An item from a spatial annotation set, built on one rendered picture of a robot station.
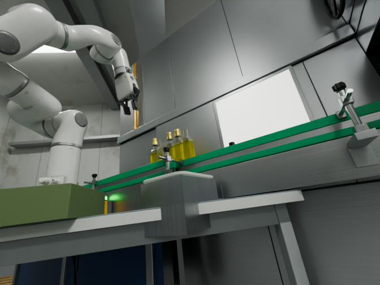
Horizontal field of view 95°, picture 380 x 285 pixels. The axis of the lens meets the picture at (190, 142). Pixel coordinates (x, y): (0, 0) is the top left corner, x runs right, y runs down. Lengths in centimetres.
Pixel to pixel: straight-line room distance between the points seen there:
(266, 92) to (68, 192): 91
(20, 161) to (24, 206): 453
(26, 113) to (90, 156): 370
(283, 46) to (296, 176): 72
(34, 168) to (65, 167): 419
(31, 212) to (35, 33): 46
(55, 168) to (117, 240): 31
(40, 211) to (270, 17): 134
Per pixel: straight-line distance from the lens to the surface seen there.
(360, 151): 69
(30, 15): 69
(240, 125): 96
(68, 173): 72
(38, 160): 493
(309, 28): 119
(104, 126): 460
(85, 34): 81
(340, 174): 68
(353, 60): 106
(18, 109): 79
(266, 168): 69
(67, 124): 77
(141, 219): 56
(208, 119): 105
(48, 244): 69
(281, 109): 94
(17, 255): 74
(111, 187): 112
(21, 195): 63
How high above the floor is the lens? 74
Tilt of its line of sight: 21 degrees up
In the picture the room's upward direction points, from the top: 8 degrees counter-clockwise
